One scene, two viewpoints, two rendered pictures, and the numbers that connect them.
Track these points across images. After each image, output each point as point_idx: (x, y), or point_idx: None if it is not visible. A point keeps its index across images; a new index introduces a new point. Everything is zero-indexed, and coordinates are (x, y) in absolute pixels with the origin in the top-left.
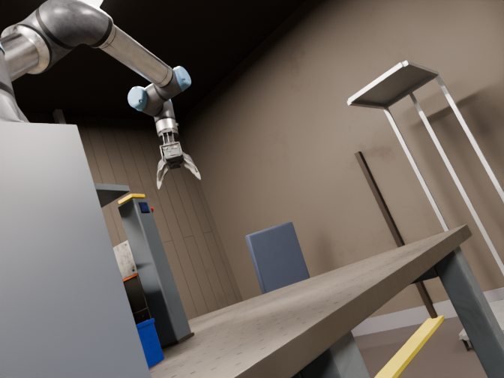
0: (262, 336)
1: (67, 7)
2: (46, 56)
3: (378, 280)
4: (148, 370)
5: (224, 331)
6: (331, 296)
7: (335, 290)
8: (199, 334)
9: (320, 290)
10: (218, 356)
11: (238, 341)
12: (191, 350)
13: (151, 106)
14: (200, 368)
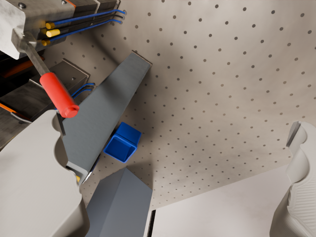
0: (186, 181)
1: None
2: None
3: (248, 176)
4: (151, 195)
5: (177, 125)
6: (228, 166)
7: (241, 154)
8: (158, 82)
9: (250, 128)
10: (170, 182)
11: (178, 172)
12: (157, 146)
13: None
14: (164, 186)
